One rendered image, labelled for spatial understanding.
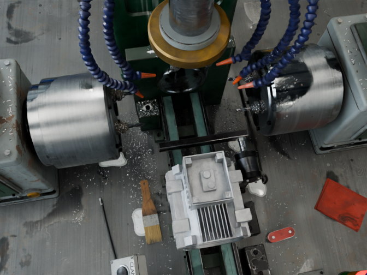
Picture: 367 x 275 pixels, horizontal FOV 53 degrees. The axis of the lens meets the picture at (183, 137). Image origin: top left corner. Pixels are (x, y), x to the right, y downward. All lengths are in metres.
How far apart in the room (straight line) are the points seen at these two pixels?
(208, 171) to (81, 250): 0.52
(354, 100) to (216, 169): 0.42
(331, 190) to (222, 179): 0.51
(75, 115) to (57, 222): 0.43
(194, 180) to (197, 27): 0.36
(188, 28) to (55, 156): 0.47
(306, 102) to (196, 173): 0.35
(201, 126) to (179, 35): 0.45
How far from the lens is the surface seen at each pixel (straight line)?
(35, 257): 1.26
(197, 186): 0.90
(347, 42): 1.13
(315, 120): 1.08
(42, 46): 1.53
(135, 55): 1.02
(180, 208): 0.94
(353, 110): 1.10
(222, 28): 0.84
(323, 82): 1.04
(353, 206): 1.34
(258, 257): 1.16
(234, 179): 0.96
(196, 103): 1.20
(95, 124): 0.94
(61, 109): 0.95
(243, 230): 0.92
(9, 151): 0.95
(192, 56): 0.79
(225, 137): 1.04
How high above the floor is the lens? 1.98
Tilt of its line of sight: 68 degrees down
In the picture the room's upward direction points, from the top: 5 degrees clockwise
